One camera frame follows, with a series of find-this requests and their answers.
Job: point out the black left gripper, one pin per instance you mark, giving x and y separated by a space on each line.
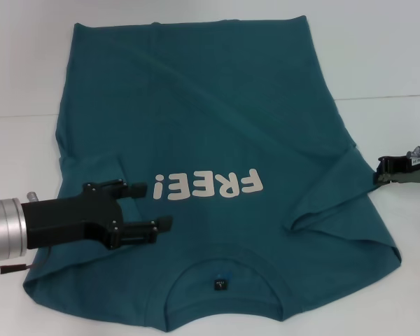
66 220

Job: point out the teal blue printed t-shirt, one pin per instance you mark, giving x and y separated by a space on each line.
213 105

